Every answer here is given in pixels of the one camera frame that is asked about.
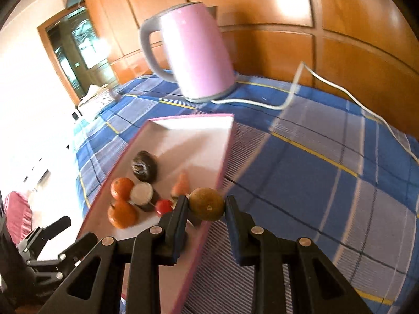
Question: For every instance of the red tomato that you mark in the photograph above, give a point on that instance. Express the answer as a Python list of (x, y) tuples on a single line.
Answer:
[(163, 206)]

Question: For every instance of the wooden wardrobe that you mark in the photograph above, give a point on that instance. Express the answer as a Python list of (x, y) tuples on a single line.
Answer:
[(278, 52)]

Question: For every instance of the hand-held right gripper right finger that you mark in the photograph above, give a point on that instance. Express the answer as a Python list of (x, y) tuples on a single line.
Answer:
[(233, 238)]

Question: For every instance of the wooden framed glass door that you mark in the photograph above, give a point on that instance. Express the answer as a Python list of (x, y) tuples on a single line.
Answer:
[(78, 55)]

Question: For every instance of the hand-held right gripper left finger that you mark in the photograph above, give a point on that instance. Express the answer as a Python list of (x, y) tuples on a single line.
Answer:
[(181, 235)]

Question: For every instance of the blue plaid cloth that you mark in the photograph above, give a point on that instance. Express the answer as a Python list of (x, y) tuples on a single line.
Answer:
[(311, 186)]

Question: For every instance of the pink tray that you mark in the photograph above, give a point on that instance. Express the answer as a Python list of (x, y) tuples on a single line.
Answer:
[(196, 147)]

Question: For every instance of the small brown round fruit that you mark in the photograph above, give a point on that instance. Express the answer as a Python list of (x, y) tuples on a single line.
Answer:
[(207, 204)]

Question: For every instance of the red cushion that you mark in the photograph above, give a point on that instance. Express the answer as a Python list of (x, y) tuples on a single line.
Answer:
[(18, 212)]

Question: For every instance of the dark cut cylinder piece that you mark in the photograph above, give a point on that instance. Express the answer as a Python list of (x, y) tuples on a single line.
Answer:
[(142, 194)]

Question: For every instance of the carrot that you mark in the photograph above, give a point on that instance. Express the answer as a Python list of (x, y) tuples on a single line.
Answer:
[(181, 185)]

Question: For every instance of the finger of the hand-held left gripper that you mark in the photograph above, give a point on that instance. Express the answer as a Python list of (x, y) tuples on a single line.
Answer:
[(49, 232), (73, 255)]

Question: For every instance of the orange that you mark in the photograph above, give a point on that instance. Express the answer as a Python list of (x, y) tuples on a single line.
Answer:
[(122, 215), (121, 188)]

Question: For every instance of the dark brown lumpy fruit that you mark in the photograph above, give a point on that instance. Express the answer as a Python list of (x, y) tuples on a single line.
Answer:
[(144, 166)]

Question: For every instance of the pink electric kettle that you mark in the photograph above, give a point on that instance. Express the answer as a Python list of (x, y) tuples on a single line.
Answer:
[(196, 49)]

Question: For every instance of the white tissue box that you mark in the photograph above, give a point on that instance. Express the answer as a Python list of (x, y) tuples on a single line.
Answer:
[(95, 103)]

